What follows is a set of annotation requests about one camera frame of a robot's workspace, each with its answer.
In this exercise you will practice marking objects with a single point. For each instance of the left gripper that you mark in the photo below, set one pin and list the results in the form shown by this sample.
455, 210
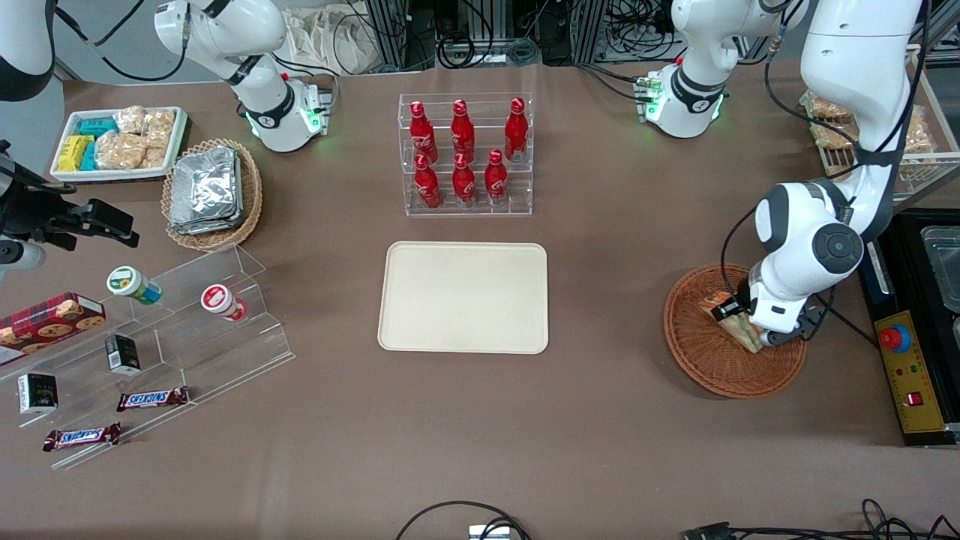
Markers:
740, 306

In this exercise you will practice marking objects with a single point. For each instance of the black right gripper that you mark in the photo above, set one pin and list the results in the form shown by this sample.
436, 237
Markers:
37, 212

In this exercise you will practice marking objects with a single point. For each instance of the triangle sandwich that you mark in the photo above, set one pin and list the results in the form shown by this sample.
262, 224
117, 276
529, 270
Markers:
742, 334

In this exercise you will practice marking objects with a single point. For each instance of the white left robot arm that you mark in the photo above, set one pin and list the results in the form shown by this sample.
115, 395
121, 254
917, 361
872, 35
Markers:
855, 45

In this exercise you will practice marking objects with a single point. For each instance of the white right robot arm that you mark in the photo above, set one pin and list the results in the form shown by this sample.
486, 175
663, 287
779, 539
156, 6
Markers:
225, 30

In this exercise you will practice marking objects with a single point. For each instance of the round brown wicker basket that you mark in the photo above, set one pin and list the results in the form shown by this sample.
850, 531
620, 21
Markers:
705, 360

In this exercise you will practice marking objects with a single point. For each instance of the oval light wicker basket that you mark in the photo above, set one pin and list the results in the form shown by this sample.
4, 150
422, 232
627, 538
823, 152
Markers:
253, 195

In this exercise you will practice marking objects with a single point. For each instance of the cream rectangular plastic tray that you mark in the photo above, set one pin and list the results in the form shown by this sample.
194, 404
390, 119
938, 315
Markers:
450, 300

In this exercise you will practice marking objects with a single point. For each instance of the white rectangular snack dish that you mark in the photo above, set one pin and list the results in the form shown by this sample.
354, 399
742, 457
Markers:
112, 177

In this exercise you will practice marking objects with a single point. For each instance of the green lidded sunflower cup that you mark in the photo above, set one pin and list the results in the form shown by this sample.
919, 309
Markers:
124, 281

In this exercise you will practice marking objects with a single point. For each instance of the teal snack packet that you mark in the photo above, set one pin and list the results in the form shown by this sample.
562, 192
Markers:
90, 157
96, 126

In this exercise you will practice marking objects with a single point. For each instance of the yellow snack packet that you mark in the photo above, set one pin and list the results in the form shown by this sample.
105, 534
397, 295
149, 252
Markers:
73, 152

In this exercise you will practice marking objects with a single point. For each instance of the clear bagged rice cracker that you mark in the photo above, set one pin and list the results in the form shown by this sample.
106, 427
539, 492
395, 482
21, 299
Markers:
154, 157
120, 151
129, 120
159, 126

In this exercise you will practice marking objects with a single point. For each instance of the red tartan cookie box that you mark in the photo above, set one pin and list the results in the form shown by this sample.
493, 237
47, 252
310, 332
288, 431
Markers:
45, 322

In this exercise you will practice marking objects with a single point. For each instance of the silver foil wrapped pack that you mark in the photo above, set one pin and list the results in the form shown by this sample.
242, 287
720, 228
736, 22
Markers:
206, 187
202, 228

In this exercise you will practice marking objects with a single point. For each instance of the small black drink carton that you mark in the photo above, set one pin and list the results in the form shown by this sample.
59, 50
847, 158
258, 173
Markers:
122, 354
37, 394

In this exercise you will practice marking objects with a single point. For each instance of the red lidded yogurt cup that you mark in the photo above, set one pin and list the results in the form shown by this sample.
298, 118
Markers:
215, 298

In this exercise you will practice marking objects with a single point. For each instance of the red emergency stop button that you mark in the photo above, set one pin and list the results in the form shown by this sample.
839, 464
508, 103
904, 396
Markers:
892, 337

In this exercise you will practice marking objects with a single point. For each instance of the black equipment case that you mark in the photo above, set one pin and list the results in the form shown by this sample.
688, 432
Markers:
900, 255

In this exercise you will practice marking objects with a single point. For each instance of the brown Snickers chocolate bar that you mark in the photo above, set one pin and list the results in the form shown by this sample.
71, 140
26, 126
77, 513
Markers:
153, 399
82, 436

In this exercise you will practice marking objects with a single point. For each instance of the yellow emergency stop panel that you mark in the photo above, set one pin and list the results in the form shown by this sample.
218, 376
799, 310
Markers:
922, 367

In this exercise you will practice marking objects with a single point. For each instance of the clear acrylic stepped shelf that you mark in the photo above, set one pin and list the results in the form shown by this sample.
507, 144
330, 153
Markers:
225, 352

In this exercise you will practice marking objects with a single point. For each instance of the clear bagged bread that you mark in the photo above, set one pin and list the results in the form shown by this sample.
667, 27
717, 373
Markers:
832, 137
919, 131
825, 109

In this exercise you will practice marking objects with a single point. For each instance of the clear acrylic bottle rack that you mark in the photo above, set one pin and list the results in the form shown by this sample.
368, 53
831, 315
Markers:
525, 202

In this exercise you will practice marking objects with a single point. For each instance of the red cola bottle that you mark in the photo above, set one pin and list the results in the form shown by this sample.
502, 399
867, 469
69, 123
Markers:
422, 135
516, 131
463, 133
427, 187
496, 180
463, 184

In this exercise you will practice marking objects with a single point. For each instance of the white cloth bag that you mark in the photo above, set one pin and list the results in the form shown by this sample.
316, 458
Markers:
330, 41

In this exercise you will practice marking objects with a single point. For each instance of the small white device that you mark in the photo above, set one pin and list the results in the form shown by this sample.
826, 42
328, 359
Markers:
489, 533

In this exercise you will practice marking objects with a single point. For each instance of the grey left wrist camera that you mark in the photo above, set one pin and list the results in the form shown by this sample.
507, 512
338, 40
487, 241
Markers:
799, 331

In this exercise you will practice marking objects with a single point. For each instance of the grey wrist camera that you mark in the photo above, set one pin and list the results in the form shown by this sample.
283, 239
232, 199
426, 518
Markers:
799, 331
19, 255

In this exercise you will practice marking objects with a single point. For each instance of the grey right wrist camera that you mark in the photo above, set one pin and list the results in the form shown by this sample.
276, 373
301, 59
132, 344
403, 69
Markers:
19, 255

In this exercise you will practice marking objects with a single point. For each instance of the aluminium frame post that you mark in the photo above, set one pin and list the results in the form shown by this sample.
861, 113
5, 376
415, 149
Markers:
589, 30
386, 34

